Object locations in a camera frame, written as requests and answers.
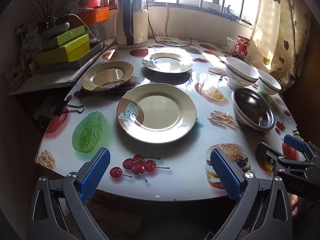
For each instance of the small white blue-banded bowl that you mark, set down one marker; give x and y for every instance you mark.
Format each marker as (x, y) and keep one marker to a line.
(268, 85)

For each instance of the red label glass jar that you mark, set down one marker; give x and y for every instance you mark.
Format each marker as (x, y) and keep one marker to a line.
(242, 47)

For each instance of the small binder clip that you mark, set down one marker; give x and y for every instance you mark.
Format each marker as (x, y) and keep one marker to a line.
(248, 20)

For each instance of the stainless steel bowl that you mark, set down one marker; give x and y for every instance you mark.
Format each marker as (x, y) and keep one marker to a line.
(252, 107)

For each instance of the person's right hand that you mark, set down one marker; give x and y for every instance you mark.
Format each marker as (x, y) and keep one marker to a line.
(294, 205)

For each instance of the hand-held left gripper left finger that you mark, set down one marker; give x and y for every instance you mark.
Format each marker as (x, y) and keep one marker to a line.
(96, 175)

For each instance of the cream electric kettle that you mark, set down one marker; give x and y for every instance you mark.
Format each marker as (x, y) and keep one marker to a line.
(132, 22)

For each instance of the black and white striped box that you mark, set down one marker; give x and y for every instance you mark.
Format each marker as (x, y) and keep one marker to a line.
(85, 60)

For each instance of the large beige and brown plate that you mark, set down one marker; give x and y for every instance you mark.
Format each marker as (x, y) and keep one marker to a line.
(160, 110)

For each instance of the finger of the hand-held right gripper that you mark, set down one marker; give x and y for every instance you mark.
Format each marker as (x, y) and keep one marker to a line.
(295, 142)
(265, 152)

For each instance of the black binder clip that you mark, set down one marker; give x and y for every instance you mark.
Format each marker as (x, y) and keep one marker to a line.
(60, 107)

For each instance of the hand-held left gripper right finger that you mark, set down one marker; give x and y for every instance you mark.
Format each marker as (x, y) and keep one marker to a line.
(225, 175)

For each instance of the beige plate with blue emblem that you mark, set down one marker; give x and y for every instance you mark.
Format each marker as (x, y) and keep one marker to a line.
(167, 63)

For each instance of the orange box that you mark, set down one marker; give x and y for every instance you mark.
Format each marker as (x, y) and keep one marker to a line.
(97, 15)

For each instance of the white plastic cup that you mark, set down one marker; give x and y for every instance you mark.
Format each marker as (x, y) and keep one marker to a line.
(230, 43)

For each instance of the large white blue-banded bowl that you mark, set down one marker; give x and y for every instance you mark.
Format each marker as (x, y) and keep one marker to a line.
(237, 77)

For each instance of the grey remote control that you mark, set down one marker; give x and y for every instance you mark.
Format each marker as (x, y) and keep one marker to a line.
(56, 30)

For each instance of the cream heart-print curtain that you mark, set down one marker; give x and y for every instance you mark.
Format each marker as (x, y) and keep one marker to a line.
(280, 30)

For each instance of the beige plate with brown rim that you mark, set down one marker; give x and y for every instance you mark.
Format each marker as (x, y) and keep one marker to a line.
(105, 76)

